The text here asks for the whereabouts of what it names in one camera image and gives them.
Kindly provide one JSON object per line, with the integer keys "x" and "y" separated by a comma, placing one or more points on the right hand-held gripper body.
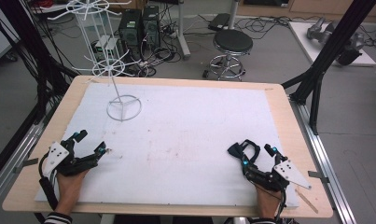
{"x": 289, "y": 172}

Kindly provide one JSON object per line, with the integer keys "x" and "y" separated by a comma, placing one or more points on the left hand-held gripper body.
{"x": 55, "y": 157}

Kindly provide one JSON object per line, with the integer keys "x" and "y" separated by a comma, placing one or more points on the person's left hand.
{"x": 70, "y": 185}

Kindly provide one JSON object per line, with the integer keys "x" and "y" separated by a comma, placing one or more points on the person's right hand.
{"x": 268, "y": 200}

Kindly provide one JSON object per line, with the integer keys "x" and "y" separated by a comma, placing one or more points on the grey metal clip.
{"x": 26, "y": 164}
{"x": 318, "y": 176}

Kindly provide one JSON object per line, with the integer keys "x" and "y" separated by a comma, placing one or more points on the wooden stick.
{"x": 307, "y": 201}

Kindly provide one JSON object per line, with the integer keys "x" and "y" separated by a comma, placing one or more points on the white foam mat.
{"x": 176, "y": 124}

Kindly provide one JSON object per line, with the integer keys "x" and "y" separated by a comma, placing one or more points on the small white electronic device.
{"x": 106, "y": 46}

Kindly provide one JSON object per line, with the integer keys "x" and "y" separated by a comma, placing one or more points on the white floor board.
{"x": 303, "y": 40}

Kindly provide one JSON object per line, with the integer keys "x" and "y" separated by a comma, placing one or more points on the black computer tower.
{"x": 130, "y": 29}
{"x": 151, "y": 26}

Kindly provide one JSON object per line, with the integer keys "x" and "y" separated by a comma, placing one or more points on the black round stool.
{"x": 233, "y": 40}

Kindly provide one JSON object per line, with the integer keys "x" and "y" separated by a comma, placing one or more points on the black flat box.
{"x": 219, "y": 21}

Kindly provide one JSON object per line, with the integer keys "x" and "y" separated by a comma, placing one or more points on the grey metal stand leg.
{"x": 182, "y": 34}

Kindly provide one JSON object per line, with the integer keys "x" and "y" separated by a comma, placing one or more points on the aluminium rail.
{"x": 325, "y": 161}
{"x": 11, "y": 158}

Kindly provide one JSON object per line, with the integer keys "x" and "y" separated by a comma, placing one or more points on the black metal frame stand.
{"x": 27, "y": 40}
{"x": 328, "y": 53}

